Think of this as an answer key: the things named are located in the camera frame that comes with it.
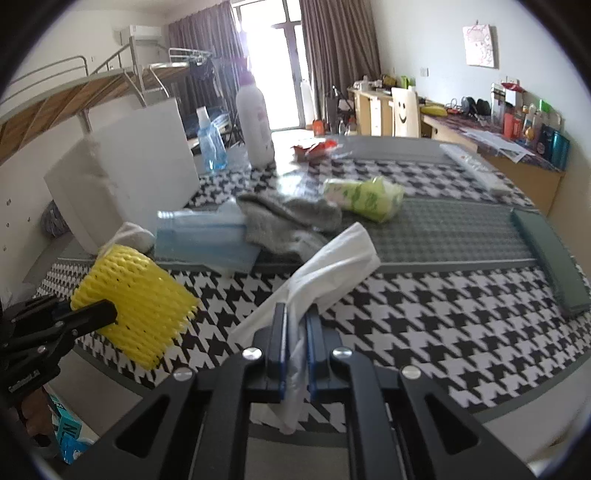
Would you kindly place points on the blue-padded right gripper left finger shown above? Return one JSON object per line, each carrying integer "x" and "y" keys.
{"x": 277, "y": 353}

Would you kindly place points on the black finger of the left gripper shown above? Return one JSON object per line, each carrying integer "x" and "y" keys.
{"x": 87, "y": 319}

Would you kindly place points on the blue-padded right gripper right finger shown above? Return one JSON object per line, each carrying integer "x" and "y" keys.
{"x": 319, "y": 348}

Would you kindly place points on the yellow foam fruit net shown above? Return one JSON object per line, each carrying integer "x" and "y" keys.
{"x": 152, "y": 309}

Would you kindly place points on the white tissue paper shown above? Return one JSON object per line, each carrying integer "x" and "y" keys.
{"x": 328, "y": 276}

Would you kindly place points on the grey sock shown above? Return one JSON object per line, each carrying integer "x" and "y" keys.
{"x": 286, "y": 225}

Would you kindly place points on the person's left hand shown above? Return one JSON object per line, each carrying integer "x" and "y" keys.
{"x": 37, "y": 413}

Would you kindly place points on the white sock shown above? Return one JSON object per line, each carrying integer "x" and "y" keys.
{"x": 130, "y": 235}

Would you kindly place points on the blue patterned blanket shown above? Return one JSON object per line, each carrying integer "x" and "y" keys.
{"x": 52, "y": 222}

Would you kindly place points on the blue box on floor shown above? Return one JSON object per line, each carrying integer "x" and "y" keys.
{"x": 72, "y": 435}

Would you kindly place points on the white styrofoam box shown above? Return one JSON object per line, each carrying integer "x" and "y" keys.
{"x": 127, "y": 171}

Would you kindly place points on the houndstooth table cloth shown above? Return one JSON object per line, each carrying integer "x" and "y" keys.
{"x": 456, "y": 295}

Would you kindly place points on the red plastic wrapper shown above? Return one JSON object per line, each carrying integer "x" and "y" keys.
{"x": 315, "y": 152}

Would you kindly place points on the blue spray bottle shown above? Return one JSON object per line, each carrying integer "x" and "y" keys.
{"x": 210, "y": 143}

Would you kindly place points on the orange bottle on floor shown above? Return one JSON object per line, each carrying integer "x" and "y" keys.
{"x": 318, "y": 127}

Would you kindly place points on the metal bunk bed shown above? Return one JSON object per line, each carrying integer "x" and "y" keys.
{"x": 45, "y": 97}

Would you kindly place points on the white lotion pump bottle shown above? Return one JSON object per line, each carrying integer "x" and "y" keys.
{"x": 253, "y": 120}

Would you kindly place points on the white remote control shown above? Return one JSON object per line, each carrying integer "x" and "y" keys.
{"x": 477, "y": 168}

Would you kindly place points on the wooden smiley chair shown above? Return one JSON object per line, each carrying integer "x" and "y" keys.
{"x": 406, "y": 113}

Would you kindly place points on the dark green smartphone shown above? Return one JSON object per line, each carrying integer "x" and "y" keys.
{"x": 566, "y": 282}

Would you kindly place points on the papers on desk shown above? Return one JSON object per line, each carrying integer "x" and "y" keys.
{"x": 498, "y": 144}

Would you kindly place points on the white air conditioner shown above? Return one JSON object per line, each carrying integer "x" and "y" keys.
{"x": 141, "y": 33}

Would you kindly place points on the brown curtain right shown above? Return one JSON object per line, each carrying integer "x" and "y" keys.
{"x": 341, "y": 44}

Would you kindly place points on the brown curtain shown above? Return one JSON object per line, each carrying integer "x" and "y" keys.
{"x": 341, "y": 44}
{"x": 213, "y": 30}

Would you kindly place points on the brown curtain left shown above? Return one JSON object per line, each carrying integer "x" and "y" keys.
{"x": 213, "y": 30}

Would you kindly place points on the toiletry bottles cluster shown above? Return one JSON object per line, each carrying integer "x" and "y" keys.
{"x": 534, "y": 126}

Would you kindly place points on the wall picture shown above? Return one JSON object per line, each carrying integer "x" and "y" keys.
{"x": 479, "y": 46}

